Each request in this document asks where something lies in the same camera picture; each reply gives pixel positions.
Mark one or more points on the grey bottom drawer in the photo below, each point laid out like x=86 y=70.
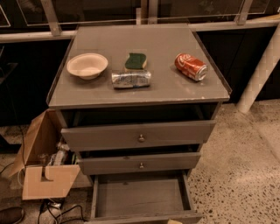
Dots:
x=142 y=198

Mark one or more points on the grey drawer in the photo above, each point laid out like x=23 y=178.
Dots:
x=143 y=163
x=142 y=198
x=128 y=136

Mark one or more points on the grey top drawer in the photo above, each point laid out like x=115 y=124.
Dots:
x=128 y=136

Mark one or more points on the grey middle drawer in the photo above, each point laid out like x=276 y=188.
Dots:
x=143 y=163

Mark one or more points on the grey drawer cabinet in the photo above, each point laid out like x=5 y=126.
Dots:
x=171 y=97

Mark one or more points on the plastic bottle in box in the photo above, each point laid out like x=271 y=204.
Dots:
x=61 y=154

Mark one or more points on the brown cardboard box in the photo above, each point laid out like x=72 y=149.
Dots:
x=41 y=181

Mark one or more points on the silver crushed can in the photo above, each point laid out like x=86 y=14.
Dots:
x=133 y=79

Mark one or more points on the red cola can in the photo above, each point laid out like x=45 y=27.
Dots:
x=191 y=67

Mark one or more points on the dark brown shoe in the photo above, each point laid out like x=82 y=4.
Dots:
x=12 y=215

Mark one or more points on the green yellow sponge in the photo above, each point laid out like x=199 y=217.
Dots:
x=136 y=61

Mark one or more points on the beige paper bowl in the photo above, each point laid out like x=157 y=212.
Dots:
x=87 y=66

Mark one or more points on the white slanted post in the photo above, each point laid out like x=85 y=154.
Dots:
x=262 y=72

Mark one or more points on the metal railing frame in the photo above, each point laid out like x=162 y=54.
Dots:
x=36 y=20

